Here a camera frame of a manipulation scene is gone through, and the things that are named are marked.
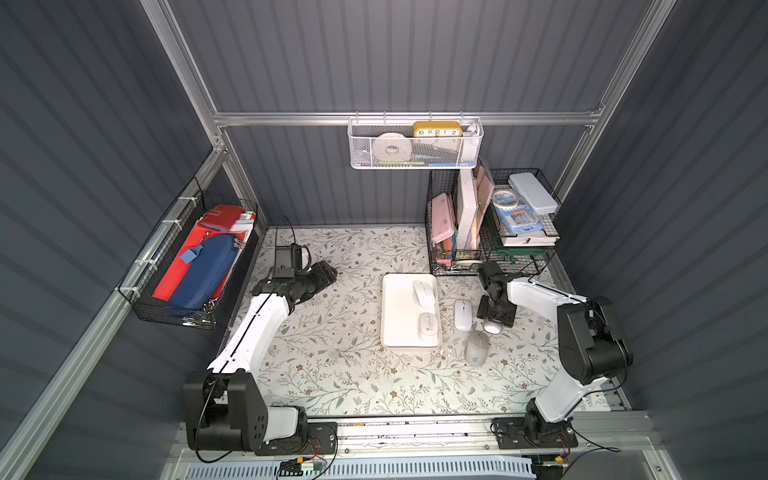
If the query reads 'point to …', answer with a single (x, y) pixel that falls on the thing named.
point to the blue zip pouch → (207, 267)
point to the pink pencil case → (442, 218)
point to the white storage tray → (411, 314)
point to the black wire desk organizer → (477, 218)
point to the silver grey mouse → (492, 327)
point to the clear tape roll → (505, 199)
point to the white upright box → (467, 210)
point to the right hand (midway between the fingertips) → (500, 324)
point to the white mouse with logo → (427, 326)
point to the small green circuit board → (312, 466)
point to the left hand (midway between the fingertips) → (330, 275)
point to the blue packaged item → (520, 218)
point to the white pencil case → (533, 192)
